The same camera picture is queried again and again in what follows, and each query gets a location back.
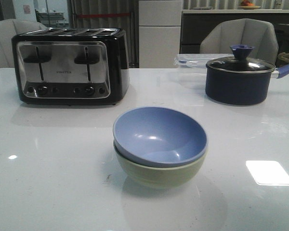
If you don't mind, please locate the green bowl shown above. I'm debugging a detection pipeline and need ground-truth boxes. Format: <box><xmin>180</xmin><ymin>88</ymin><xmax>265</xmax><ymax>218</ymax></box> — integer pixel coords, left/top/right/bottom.
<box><xmin>113</xmin><ymin>143</ymin><xmax>208</xmax><ymax>189</ymax></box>

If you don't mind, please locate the fruit plate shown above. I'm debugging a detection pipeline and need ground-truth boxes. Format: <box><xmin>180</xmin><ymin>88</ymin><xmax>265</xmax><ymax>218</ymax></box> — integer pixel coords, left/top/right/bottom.
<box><xmin>238</xmin><ymin>0</ymin><xmax>260</xmax><ymax>10</ymax></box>

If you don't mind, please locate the glass pot lid blue knob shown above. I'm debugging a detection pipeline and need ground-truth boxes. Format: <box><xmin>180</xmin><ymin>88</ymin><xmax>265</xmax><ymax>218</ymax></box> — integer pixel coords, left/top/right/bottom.
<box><xmin>206</xmin><ymin>44</ymin><xmax>275</xmax><ymax>73</ymax></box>

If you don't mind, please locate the grey chair right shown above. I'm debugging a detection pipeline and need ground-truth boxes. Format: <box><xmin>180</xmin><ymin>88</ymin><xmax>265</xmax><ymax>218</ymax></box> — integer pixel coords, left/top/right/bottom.
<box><xmin>199</xmin><ymin>18</ymin><xmax>278</xmax><ymax>64</ymax></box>

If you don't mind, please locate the black chrome four-slot toaster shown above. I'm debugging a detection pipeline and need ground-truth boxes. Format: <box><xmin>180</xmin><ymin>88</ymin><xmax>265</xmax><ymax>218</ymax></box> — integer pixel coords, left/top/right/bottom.
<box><xmin>12</xmin><ymin>28</ymin><xmax>130</xmax><ymax>105</ymax></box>

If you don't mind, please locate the dark wood counter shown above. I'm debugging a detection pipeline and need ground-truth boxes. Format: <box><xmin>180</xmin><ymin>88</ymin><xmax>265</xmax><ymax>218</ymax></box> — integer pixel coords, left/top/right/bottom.
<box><xmin>180</xmin><ymin>9</ymin><xmax>289</xmax><ymax>53</ymax></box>

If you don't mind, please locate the grey chair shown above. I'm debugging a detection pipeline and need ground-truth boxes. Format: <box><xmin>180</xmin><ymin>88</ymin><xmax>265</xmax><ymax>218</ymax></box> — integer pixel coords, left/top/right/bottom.
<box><xmin>0</xmin><ymin>19</ymin><xmax>46</xmax><ymax>68</ymax></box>
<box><xmin>199</xmin><ymin>18</ymin><xmax>278</xmax><ymax>64</ymax></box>

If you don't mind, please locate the clear plastic food container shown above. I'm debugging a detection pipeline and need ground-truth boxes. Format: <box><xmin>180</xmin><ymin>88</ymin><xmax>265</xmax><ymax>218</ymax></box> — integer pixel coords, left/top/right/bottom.
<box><xmin>174</xmin><ymin>53</ymin><xmax>233</xmax><ymax>90</ymax></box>

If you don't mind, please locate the dark blue saucepan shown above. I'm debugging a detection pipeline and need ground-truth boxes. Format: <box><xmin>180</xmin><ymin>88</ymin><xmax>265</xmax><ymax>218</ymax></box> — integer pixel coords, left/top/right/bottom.
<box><xmin>205</xmin><ymin>64</ymin><xmax>289</xmax><ymax>105</ymax></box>

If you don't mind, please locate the grey chair left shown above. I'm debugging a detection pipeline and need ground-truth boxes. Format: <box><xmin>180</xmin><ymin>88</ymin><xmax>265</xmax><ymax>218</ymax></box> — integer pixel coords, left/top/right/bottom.
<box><xmin>0</xmin><ymin>19</ymin><xmax>46</xmax><ymax>68</ymax></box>

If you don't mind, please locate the white cabinet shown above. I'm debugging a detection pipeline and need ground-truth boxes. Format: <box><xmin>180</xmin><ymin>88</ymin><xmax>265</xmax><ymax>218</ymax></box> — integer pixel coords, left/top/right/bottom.
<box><xmin>139</xmin><ymin>0</ymin><xmax>183</xmax><ymax>68</ymax></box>

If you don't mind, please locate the blue bowl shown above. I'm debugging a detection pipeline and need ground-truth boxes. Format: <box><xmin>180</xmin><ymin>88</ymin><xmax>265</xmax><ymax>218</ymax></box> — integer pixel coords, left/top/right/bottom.
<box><xmin>113</xmin><ymin>106</ymin><xmax>208</xmax><ymax>168</ymax></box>

